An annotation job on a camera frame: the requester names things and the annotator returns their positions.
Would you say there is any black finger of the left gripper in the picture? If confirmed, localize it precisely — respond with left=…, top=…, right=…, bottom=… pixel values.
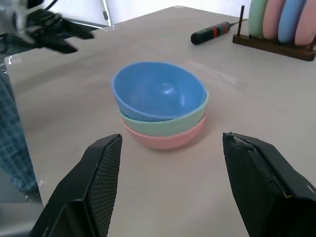
left=60, top=19, right=96, bottom=40
left=37, top=36, right=79, bottom=54

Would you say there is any blue plate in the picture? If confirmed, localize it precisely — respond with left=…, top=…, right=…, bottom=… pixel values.
left=277, top=0, right=308, bottom=44

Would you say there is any white stand pole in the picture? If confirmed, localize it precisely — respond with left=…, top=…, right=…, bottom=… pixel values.
left=102, top=0, right=115, bottom=27

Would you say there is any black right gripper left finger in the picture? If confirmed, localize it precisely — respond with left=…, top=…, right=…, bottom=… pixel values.
left=28, top=134, right=123, bottom=237

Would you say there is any green plate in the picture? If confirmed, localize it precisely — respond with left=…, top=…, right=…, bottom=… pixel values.
left=248, top=0, right=269, bottom=39

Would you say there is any pink bowl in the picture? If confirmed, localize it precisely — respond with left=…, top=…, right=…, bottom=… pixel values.
left=123, top=115, right=207, bottom=151

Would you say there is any blue plaid trouser leg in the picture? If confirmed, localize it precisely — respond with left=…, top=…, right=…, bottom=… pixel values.
left=0, top=71, right=38, bottom=194

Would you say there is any black screwdriver with red band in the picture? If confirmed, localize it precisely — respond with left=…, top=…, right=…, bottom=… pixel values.
left=190, top=21, right=241, bottom=45

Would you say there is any green bowl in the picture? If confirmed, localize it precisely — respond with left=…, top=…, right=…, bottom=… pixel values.
left=118, top=91, right=210, bottom=136

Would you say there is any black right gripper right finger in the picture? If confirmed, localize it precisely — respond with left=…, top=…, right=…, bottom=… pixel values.
left=222, top=131, right=316, bottom=237

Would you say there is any dark wooden plate rack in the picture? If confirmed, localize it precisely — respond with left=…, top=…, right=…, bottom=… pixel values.
left=232, top=5, right=316, bottom=62

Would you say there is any pink plate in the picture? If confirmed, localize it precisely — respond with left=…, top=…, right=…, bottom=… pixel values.
left=294, top=0, right=316, bottom=47
left=262, top=0, right=287, bottom=40

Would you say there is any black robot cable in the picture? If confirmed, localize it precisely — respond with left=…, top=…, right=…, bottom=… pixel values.
left=42, top=0, right=60, bottom=12

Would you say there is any blue bowl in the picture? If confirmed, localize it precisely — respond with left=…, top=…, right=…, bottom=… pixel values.
left=111, top=61, right=207, bottom=122

